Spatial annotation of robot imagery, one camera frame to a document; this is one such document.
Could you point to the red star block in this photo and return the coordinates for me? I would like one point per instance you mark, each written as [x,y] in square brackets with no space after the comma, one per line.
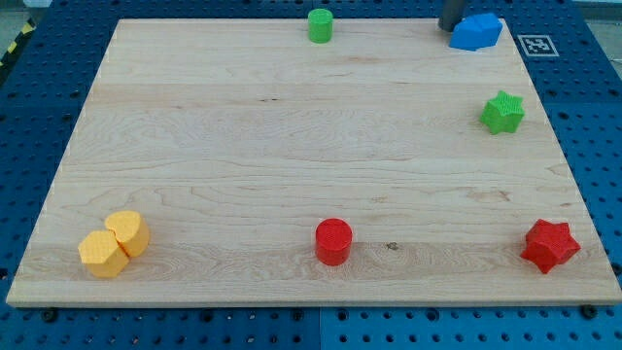
[549,244]

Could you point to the black bolt right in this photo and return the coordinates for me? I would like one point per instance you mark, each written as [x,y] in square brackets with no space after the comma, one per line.
[589,311]

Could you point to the red cylinder block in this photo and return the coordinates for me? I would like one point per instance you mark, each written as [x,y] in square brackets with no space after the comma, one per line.
[333,241]

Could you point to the white fiducial marker tag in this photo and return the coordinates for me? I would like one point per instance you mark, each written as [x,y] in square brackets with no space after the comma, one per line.
[536,45]

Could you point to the black bolt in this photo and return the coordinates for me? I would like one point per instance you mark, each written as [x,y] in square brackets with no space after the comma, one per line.
[49,315]
[589,311]

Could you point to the black bolt left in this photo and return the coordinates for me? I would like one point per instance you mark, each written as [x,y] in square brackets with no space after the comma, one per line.
[49,315]

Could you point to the blue pentagon block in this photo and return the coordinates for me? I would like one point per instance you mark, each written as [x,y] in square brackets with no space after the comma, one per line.
[476,32]

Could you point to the wooden board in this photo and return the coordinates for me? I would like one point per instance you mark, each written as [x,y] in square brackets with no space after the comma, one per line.
[235,138]

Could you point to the yellow hexagon block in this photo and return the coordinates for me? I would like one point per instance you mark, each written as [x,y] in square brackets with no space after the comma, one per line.
[102,255]

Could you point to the green star block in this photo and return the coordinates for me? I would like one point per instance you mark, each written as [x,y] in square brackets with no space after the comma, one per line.
[503,113]

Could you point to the green cylinder block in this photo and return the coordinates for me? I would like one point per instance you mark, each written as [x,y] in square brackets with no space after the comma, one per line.
[320,25]

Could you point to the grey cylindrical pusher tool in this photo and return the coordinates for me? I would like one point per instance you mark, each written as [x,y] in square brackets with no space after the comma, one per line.
[451,14]

